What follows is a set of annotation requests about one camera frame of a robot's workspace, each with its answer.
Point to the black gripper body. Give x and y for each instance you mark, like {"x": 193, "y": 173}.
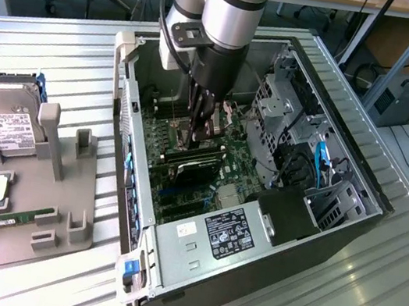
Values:
{"x": 217, "y": 68}

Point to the green graphics card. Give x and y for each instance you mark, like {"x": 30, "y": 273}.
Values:
{"x": 197, "y": 173}

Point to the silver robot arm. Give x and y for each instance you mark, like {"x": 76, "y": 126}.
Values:
{"x": 234, "y": 7}

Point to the thin locking lever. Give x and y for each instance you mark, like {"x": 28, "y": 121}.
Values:
{"x": 175, "y": 114}

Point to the silver socket cover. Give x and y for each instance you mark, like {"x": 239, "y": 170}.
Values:
{"x": 230, "y": 107}

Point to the CPU socket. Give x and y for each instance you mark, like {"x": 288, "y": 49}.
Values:
{"x": 182, "y": 135}

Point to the green motherboard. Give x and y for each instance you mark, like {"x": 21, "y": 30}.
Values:
{"x": 241, "y": 167}

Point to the silver disk bay cage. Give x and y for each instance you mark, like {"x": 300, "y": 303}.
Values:
{"x": 276, "y": 106}

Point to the silver chipset heatsink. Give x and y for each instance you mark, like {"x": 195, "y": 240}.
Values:
{"x": 229, "y": 197}

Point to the black plastic shroud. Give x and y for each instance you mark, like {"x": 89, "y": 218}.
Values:
{"x": 288, "y": 215}

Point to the silver power supply unit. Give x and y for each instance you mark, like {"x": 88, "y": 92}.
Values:
{"x": 187, "y": 253}

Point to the slotted silver disk bay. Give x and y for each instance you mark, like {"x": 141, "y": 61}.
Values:
{"x": 333, "y": 207}

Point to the blue case latch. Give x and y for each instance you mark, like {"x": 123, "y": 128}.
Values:
{"x": 129, "y": 268}

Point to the black open PC case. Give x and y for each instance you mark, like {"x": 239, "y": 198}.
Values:
{"x": 330, "y": 246}

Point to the grey parts rack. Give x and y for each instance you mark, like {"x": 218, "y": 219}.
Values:
{"x": 24, "y": 188}

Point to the silver hard disk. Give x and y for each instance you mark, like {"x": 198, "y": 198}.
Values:
{"x": 1, "y": 113}

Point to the green RAM stick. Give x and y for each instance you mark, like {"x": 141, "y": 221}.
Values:
{"x": 6, "y": 221}

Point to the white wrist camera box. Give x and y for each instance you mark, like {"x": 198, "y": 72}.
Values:
{"x": 170, "y": 56}

